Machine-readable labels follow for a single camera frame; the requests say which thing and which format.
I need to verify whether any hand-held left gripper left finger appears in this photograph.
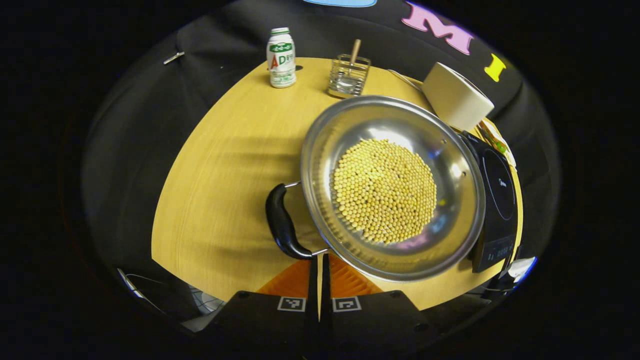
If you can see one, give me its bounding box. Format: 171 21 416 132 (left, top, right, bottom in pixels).
200 254 321 354

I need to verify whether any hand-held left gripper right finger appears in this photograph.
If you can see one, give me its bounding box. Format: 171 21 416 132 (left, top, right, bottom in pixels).
321 253 441 354

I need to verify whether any pile of yellow soybeans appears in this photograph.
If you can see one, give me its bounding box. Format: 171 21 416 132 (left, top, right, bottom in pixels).
332 138 438 246

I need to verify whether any steel pot with black handles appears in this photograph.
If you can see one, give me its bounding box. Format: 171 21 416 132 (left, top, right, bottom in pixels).
265 95 487 283

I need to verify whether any black induction cooktop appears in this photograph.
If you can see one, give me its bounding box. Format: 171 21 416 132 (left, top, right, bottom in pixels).
460 131 521 274

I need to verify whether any divided dish of grains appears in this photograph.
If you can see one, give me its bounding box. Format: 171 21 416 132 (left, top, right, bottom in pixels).
477 119 517 167

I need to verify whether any black backdrop cloth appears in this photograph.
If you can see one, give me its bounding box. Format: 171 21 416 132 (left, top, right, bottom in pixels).
82 0 561 321

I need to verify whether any white toaster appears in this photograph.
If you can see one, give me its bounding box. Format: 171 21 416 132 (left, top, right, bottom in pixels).
421 61 496 132

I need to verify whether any white drink bottle green label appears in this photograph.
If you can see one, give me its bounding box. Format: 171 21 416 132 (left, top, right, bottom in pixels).
266 27 297 89

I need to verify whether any wire utensil holder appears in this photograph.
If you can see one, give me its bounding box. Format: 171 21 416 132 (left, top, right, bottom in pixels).
327 53 372 99

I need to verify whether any white power cable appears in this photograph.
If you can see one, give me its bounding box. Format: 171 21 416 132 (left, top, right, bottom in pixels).
387 69 426 94

